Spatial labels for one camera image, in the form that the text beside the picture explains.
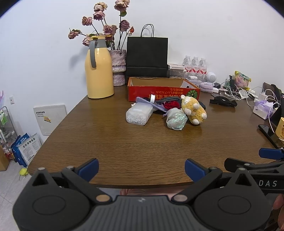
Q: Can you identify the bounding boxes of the white charger adapter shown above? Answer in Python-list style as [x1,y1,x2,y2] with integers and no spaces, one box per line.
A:
[258,93,268,101]

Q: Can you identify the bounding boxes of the tangled white cables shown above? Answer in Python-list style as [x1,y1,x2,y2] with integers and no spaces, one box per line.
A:
[219,79,265,107]

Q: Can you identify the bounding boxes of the clear box of white beads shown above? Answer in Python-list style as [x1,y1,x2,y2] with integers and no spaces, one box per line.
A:
[126,103,153,126]

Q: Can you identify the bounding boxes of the navy blue zip case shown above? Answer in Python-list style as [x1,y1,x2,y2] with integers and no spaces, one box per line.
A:
[198,101,206,110]

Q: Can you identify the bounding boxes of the purple gift bag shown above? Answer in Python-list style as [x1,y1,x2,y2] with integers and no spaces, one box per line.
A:
[253,101,279,120]

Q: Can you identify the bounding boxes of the white earbud case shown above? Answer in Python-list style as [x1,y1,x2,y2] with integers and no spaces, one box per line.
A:
[188,76,198,80]

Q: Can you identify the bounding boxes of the water bottle left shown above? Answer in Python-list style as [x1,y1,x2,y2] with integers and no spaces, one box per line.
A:
[182,55,192,77]

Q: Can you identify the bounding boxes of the yellow thermos jug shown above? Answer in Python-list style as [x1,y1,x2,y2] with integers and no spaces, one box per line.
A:
[85,36,114,99]

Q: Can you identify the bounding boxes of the blue white pamphlets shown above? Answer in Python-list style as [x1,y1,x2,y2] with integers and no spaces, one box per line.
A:
[11,133,41,167]

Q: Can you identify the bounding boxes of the pink snack packet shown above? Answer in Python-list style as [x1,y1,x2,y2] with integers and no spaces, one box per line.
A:
[234,71,251,90]

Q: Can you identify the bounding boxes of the pink dried rose bouquet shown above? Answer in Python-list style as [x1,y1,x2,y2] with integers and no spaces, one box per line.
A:
[68,0,135,50]

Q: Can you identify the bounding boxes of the white flat box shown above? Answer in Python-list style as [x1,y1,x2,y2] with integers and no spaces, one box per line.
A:
[168,63,185,70]

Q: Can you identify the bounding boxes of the wire shelf rack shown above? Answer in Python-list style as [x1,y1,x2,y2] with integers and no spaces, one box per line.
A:
[1,106,18,159]

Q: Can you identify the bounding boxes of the small white round lid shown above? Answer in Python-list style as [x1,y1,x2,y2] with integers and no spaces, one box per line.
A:
[150,94,155,103]

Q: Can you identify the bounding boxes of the iridescent plastic bag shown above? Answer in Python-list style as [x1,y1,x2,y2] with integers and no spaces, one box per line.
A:
[166,108,188,130]

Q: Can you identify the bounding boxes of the purple textured vase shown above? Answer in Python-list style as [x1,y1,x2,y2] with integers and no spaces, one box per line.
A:
[109,50,126,87]

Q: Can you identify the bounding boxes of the water bottle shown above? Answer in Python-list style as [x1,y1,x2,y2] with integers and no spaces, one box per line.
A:
[182,55,192,77]
[191,56,200,76]
[197,58,207,81]

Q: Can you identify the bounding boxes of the red cardboard box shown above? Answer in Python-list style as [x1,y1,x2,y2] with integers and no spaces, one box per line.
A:
[128,77,200,101]

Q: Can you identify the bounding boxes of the white round speaker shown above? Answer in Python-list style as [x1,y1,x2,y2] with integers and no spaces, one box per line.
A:
[206,72,217,83]

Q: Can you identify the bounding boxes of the person's right hand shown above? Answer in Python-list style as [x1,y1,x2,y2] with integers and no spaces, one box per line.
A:
[273,194,284,210]

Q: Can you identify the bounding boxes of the purple scrunchie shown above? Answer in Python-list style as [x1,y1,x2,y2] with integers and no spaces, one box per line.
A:
[199,82,214,93]

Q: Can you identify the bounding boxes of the water bottle right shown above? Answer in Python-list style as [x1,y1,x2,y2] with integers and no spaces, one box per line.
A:
[197,58,207,81]

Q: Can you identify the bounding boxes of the yellow paper cup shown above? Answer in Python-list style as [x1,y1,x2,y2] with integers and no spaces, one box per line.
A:
[275,117,284,142]

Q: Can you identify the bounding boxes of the yellow plush toy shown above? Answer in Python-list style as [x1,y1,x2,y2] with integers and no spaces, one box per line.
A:
[181,95,207,126]

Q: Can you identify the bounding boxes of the water bottle middle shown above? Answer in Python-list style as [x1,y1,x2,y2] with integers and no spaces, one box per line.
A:
[191,56,200,76]

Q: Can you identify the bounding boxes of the clear container of grains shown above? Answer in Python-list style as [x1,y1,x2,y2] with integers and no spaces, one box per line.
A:
[167,69,185,78]

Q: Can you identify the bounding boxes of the black paper shopping bag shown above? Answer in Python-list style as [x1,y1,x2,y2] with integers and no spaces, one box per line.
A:
[126,24,168,77]

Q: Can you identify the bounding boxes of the purple drawstring pouch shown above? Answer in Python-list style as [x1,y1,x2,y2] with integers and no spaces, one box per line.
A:
[136,97,168,113]

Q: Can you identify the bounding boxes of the brown leather bag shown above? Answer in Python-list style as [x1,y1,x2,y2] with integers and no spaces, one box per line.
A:
[262,82,283,103]

